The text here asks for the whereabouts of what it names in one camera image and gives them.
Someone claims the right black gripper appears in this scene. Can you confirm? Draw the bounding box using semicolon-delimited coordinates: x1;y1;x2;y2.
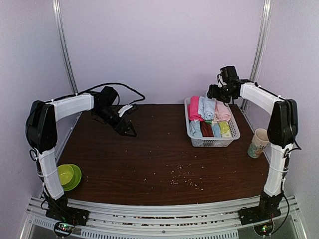
207;84;234;103

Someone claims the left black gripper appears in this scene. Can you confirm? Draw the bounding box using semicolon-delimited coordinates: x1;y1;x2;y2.
93;105;137;137

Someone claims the light blue towel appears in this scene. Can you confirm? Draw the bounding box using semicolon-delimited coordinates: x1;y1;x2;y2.
198;96;216;121
189;120;202;137

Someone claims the magenta pink towel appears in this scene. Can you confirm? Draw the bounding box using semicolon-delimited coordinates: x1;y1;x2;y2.
187;96;203;121

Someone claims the white plastic basket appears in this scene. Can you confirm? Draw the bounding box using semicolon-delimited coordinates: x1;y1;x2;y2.
184;98;240;147

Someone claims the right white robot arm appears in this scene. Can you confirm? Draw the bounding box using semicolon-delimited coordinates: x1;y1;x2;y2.
206;80;299;197

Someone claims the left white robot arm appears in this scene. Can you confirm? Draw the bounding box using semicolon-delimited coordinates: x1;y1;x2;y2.
25;92;137;200

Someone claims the light pink rolled towel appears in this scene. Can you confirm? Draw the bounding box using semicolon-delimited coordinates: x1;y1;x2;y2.
213;101;231;122

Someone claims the yellow rolled towel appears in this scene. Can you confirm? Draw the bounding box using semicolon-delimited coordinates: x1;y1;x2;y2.
219;121;232;138

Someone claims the dark red rolled towel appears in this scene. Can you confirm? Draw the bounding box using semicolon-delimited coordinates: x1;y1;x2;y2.
200;121;214;137

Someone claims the light blue rolled towel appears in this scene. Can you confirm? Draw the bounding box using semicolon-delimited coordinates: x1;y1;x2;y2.
189;120;202;137

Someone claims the cream patterned mug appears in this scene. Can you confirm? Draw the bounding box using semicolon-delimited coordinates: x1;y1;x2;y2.
247;128;269;159

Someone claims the green plate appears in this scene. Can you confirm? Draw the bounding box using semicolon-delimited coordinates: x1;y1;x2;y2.
62;164;82;192

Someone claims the green bowl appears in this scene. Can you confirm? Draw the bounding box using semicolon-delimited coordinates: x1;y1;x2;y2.
57;164;74;186

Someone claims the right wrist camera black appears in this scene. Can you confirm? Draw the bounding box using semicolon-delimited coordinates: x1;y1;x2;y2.
220;66;239;84

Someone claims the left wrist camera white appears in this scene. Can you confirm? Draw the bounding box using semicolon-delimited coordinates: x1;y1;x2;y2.
118;104;138;117

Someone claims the right aluminium post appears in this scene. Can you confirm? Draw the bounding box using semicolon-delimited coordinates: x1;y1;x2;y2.
250;0;273;82

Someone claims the aluminium post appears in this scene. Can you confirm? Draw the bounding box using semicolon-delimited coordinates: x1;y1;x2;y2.
52;0;78;94
250;0;273;82

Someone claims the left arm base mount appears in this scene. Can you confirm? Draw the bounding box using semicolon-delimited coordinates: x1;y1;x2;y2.
45;206;89;226

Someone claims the left aluminium post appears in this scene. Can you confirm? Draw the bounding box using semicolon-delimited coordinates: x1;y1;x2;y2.
52;0;78;94

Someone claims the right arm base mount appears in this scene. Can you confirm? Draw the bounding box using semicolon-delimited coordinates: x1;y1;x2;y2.
238;203;281;225

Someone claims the aluminium front rail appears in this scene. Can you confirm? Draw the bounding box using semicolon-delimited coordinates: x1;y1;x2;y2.
18;197;308;239

